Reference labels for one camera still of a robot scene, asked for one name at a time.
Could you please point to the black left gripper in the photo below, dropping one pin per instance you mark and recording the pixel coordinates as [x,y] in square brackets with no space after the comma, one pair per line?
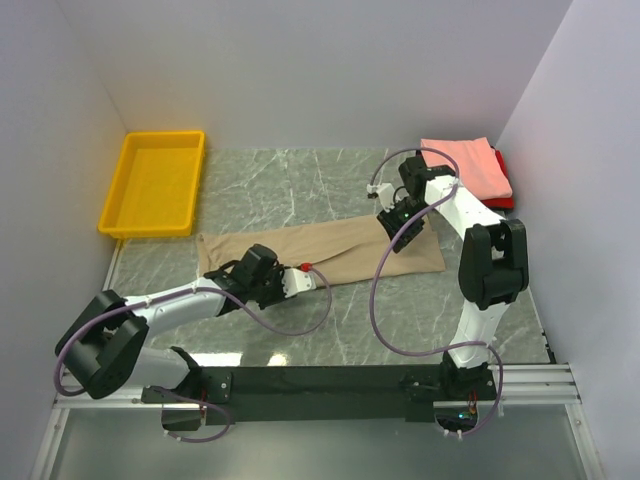
[277,271]

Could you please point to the aluminium rail frame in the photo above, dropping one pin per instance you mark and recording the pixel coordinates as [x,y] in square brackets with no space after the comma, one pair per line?
[540,432]

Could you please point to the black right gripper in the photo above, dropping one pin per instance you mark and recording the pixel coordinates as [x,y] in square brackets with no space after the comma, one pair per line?
[389,221]

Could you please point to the beige t-shirt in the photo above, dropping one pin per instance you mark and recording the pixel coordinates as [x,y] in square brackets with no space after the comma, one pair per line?
[344,251]

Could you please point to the folded pink t-shirt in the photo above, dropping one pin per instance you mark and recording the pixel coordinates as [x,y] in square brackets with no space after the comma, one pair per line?
[475,159]

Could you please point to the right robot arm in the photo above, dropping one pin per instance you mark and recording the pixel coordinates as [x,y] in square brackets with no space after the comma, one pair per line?
[493,268]

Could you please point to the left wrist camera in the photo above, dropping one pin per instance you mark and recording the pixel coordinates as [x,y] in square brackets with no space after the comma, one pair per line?
[297,280]

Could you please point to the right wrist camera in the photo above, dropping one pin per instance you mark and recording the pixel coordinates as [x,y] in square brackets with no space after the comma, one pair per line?
[384,192]

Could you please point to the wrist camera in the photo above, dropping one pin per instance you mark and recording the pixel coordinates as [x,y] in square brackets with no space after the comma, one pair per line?
[297,280]
[384,192]

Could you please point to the folded red t-shirt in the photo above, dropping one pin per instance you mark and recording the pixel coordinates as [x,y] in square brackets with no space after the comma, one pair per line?
[501,188]

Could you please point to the yellow plastic bin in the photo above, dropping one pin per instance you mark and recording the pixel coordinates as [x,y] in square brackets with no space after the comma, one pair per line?
[154,188]

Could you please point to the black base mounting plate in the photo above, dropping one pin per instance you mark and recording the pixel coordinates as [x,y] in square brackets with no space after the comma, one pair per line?
[408,392]

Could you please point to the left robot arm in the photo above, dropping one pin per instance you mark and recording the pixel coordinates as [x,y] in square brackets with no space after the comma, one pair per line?
[102,348]

